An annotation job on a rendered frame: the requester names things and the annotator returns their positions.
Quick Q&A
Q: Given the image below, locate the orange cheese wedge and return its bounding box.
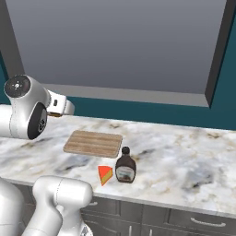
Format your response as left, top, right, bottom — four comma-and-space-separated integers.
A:
97, 165, 114, 187

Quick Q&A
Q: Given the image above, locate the brown condiment bottle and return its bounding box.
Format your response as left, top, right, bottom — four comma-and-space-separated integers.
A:
114, 146, 137, 184

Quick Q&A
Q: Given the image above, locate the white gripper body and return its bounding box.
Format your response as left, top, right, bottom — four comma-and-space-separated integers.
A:
63, 97, 76, 116

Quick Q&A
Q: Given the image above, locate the dark grey drawer front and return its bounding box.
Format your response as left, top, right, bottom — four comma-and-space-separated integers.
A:
166, 207, 236, 236
80, 196, 122, 217

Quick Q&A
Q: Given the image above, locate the wooden cutting board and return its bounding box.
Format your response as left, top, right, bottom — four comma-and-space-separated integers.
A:
63, 129, 124, 159

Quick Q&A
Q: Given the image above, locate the dark grey cupboard door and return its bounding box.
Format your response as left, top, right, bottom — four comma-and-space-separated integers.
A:
140, 223, 173, 236
80, 213, 143, 236

